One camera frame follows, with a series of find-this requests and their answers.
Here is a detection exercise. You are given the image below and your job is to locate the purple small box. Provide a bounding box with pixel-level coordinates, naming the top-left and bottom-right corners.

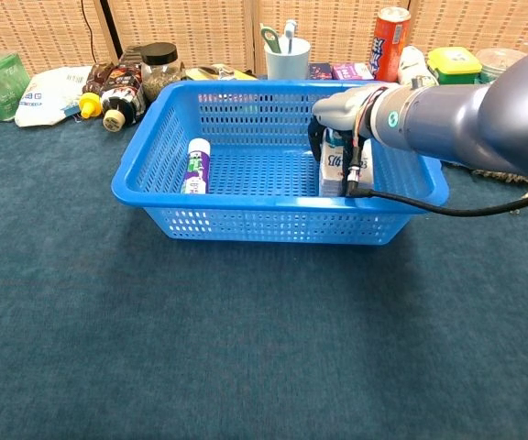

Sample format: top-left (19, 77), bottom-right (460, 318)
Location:
top-left (331, 62), bottom-right (375, 83)

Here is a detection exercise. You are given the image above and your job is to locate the blue plastic perforated basket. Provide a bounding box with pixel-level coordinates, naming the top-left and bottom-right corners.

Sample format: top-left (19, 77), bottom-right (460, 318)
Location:
top-left (110, 80), bottom-right (451, 247)

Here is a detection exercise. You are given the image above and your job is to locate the white yellow-capped drink bottle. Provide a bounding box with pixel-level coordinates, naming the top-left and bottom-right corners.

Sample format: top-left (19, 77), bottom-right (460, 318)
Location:
top-left (398, 45), bottom-right (439, 88)

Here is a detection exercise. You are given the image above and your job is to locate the yellow carded razor package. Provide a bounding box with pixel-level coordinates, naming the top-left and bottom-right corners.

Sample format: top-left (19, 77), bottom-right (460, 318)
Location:
top-left (184, 63), bottom-right (259, 83)

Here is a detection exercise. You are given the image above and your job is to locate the green white toothbrush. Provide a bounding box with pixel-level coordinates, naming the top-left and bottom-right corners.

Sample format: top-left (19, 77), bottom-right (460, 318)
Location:
top-left (259, 24), bottom-right (283, 55)

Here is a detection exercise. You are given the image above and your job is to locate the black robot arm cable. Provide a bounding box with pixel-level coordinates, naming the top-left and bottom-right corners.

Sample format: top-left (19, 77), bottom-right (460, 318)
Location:
top-left (345, 164), bottom-right (528, 218)

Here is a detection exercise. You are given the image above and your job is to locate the glass jar black lid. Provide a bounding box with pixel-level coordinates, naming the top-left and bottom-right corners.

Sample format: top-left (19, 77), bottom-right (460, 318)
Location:
top-left (140, 42), bottom-right (183, 102)

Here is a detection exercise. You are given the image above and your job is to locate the white purple toothpaste tube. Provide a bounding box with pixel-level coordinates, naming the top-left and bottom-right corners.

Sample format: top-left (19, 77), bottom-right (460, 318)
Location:
top-left (180, 137), bottom-right (212, 195)

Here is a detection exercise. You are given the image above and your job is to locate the white blue toothbrush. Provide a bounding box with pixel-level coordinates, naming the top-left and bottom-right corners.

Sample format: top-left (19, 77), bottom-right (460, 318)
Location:
top-left (283, 19), bottom-right (298, 54)

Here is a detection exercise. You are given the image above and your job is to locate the clear tub of clips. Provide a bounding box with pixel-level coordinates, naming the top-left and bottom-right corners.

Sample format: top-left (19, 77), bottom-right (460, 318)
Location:
top-left (476, 48), bottom-right (528, 84)

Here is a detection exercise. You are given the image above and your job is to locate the thin black hanging cable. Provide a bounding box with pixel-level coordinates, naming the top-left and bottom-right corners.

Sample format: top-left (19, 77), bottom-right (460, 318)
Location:
top-left (79, 0), bottom-right (98, 65)

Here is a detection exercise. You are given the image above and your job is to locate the white blue milk carton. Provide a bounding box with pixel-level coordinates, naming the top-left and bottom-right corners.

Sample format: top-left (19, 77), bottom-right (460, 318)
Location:
top-left (318, 127), bottom-right (375, 198)

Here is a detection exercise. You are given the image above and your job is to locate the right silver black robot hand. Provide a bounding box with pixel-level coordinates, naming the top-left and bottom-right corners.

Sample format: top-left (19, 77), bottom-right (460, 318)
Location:
top-left (307, 84), bottom-right (387, 161)

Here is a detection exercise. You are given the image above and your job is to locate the white plastic powder bag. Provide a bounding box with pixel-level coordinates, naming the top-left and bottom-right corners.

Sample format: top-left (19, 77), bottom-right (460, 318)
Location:
top-left (14, 66), bottom-right (94, 128)

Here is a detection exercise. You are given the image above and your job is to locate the dark blue slim box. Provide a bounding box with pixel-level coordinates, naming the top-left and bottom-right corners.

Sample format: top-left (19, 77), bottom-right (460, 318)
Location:
top-left (308, 62), bottom-right (334, 83)

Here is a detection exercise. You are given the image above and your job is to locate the green container yellow lid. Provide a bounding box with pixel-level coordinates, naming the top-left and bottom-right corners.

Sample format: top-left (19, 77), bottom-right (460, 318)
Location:
top-left (426, 46), bottom-right (483, 86)

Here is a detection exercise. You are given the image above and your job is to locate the teal felt table cover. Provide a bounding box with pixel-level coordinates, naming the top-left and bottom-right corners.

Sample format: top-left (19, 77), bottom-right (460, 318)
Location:
top-left (0, 72), bottom-right (528, 440)

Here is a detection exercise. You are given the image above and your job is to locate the red drink can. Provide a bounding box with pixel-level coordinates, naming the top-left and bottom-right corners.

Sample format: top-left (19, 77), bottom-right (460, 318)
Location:
top-left (373, 6), bottom-right (412, 84)

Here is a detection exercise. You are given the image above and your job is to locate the woven bamboo folding screen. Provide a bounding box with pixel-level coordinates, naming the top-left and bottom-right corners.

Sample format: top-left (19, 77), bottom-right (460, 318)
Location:
top-left (0, 0), bottom-right (528, 78)

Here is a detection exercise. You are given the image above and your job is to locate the light blue plastic cup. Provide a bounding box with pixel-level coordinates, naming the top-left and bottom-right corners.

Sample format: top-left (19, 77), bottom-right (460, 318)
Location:
top-left (264, 36), bottom-right (312, 83)

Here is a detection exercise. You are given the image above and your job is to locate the brown woven rope bundle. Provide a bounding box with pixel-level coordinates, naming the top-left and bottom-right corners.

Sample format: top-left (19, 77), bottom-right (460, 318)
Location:
top-left (472, 169), bottom-right (528, 199)

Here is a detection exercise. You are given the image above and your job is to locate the large dark sauce bottle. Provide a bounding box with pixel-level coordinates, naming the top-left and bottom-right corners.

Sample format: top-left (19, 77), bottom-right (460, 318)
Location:
top-left (100, 45), bottom-right (149, 133)

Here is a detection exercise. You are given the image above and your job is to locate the small brown yellow-capped bottle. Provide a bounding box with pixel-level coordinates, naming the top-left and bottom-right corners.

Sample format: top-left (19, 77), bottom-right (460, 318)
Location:
top-left (78, 62), bottom-right (116, 120)

